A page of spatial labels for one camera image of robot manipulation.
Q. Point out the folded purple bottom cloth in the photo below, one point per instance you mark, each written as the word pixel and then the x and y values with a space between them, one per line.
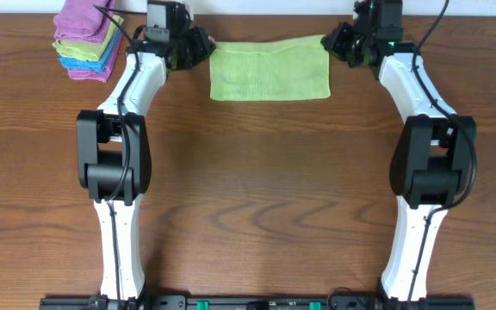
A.
pixel 104 67

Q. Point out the folded olive green cloth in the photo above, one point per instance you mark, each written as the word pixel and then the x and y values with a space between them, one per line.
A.
pixel 90 48

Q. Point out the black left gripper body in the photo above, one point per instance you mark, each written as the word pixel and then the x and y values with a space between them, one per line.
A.
pixel 199 48

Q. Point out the folded blue cloth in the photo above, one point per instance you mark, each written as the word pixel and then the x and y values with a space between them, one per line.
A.
pixel 69 63

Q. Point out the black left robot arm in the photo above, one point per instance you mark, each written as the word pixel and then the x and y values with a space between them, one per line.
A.
pixel 113 152

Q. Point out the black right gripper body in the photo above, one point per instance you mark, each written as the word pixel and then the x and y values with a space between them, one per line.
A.
pixel 339 47

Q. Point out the light green microfiber cloth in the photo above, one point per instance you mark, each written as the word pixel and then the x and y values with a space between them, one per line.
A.
pixel 285 70

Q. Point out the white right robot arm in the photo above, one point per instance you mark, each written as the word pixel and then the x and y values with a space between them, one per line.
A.
pixel 434 165

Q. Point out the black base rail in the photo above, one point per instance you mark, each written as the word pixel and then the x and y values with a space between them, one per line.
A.
pixel 180 302

